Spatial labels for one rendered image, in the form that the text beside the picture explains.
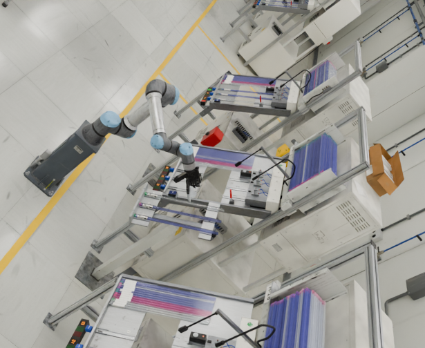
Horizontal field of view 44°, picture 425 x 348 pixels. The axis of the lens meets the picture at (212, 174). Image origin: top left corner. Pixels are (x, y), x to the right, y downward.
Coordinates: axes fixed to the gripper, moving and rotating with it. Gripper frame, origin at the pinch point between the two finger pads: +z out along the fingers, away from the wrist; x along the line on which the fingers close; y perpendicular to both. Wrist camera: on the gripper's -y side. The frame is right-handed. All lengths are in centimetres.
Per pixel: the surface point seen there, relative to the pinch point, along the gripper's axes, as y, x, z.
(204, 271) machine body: -5, 11, 74
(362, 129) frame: 102, 51, -14
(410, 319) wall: 138, 33, 137
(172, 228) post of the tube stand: -11.9, -12.6, 16.1
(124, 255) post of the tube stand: -48, -13, 38
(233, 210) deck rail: 21.4, 12.4, 20.7
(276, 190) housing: 48, 27, 16
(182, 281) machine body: -23, 11, 85
